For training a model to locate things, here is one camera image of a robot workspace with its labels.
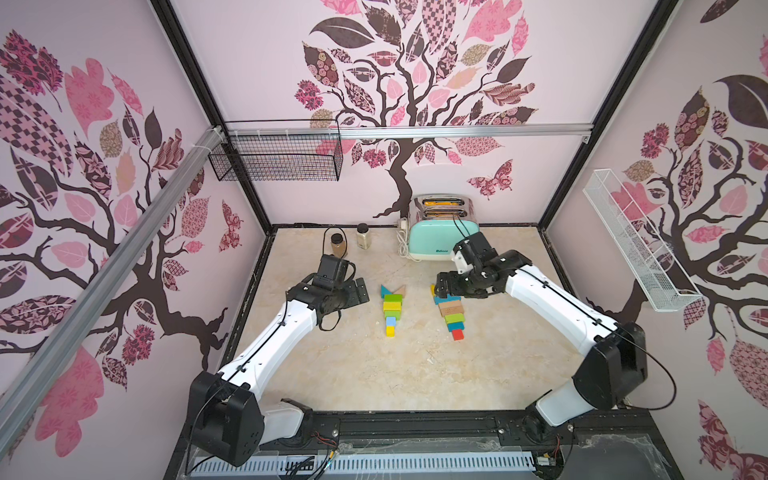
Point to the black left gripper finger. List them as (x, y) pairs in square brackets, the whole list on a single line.
[(360, 284), (360, 298)]

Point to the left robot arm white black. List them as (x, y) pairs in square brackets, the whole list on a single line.
[(224, 416)]

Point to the small natural wood block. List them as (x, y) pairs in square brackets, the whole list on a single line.
[(400, 290)]

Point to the teal triangular block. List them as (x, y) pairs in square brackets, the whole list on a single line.
[(384, 291)]

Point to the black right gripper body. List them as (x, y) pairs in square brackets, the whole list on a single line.
[(447, 285)]

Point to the aluminium rail back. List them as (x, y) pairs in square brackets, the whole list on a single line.
[(404, 132)]

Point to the white wire shelf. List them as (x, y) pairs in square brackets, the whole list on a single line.
[(624, 209)]

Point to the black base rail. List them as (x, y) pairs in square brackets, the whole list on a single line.
[(509, 427)]

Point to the mint green toaster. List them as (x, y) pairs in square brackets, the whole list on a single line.
[(436, 223)]

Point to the black wire basket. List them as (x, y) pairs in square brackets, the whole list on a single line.
[(280, 150)]

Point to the beige spice jar black lid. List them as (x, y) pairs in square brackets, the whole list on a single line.
[(363, 238)]

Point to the white cable duct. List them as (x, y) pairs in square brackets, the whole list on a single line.
[(367, 465)]

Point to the natural wood plank block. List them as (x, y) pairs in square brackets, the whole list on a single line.
[(452, 310)]

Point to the brown spice jar black lid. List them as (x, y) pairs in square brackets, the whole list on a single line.
[(339, 245)]

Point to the aluminium rail left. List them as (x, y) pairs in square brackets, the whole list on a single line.
[(37, 377)]

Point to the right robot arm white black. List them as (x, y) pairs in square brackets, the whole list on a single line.
[(614, 359)]

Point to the long teal block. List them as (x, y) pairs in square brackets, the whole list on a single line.
[(439, 300)]

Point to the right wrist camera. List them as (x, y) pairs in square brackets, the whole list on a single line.
[(461, 263)]

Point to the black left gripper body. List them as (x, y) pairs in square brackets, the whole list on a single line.
[(340, 295)]

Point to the aluminium rail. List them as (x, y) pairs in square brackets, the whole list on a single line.
[(404, 132), (37, 377)]

